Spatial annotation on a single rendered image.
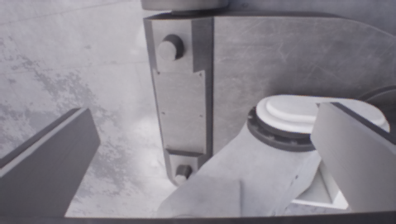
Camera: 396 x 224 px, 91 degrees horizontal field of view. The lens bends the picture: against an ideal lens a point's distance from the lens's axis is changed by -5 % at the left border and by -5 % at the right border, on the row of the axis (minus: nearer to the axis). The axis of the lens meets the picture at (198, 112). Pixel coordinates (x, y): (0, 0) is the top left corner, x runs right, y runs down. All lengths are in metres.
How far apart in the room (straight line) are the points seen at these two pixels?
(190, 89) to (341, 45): 0.32
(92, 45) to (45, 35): 0.19
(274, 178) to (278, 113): 0.11
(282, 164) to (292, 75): 0.22
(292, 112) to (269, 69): 0.14
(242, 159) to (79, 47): 0.69
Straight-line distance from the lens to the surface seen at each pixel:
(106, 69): 0.81
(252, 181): 0.29
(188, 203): 0.23
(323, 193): 0.50
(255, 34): 0.45
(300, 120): 0.36
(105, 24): 0.76
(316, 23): 0.47
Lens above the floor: 0.61
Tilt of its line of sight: 57 degrees down
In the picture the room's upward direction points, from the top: 158 degrees counter-clockwise
